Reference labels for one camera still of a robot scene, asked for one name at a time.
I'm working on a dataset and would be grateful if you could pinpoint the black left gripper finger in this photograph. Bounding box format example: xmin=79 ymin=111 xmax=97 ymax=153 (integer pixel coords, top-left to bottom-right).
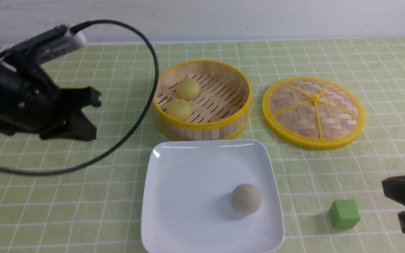
xmin=39 ymin=111 xmax=97 ymax=142
xmin=59 ymin=87 xmax=102 ymax=112

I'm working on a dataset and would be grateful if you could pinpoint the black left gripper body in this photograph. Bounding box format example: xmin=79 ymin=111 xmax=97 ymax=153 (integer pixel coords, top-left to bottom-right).
xmin=0 ymin=50 xmax=62 ymax=136

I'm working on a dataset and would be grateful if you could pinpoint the yellow steamed bun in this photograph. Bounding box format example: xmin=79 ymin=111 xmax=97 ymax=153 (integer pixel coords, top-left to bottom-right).
xmin=175 ymin=78 xmax=200 ymax=100
xmin=165 ymin=99 xmax=193 ymax=121

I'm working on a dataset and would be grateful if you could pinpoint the grey-beige steamed bun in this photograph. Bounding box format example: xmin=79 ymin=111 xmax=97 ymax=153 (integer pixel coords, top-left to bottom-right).
xmin=231 ymin=183 xmax=262 ymax=215

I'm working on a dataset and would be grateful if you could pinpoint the white square plate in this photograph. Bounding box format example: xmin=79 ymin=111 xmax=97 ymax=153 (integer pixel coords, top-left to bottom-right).
xmin=140 ymin=140 xmax=285 ymax=253

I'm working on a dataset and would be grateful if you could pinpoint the green foam cube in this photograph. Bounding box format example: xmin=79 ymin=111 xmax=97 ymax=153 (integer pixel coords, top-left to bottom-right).
xmin=328 ymin=200 xmax=361 ymax=229

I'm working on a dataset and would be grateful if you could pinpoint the green checkered tablecloth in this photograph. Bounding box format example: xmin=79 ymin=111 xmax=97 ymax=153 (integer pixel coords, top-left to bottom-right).
xmin=0 ymin=37 xmax=405 ymax=253

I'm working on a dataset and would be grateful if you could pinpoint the woven bamboo steamer lid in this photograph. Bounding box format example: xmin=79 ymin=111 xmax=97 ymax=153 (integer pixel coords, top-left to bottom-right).
xmin=262 ymin=77 xmax=366 ymax=150

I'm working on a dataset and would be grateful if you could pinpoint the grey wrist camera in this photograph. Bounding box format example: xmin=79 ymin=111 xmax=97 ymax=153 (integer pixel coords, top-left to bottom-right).
xmin=0 ymin=25 xmax=87 ymax=65

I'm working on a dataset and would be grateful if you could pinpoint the black cable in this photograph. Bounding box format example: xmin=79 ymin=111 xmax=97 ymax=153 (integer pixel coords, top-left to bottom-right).
xmin=0 ymin=20 xmax=160 ymax=176

